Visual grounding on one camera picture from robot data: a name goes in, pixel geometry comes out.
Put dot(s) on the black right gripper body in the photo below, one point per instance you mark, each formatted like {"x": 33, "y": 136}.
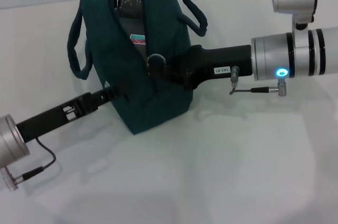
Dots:
{"x": 211, "y": 65}

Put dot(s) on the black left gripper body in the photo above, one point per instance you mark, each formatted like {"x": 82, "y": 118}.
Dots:
{"x": 52, "y": 118}

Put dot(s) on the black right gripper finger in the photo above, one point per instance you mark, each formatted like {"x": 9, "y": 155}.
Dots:
{"x": 157, "y": 65}

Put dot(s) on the clear plastic food container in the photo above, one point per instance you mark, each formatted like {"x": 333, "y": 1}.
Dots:
{"x": 134, "y": 39}

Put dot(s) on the dark teal fabric lunch bag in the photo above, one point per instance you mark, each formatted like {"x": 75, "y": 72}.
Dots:
{"x": 118, "y": 89}

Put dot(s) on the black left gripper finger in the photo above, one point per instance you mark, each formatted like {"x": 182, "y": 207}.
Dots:
{"x": 118, "y": 90}

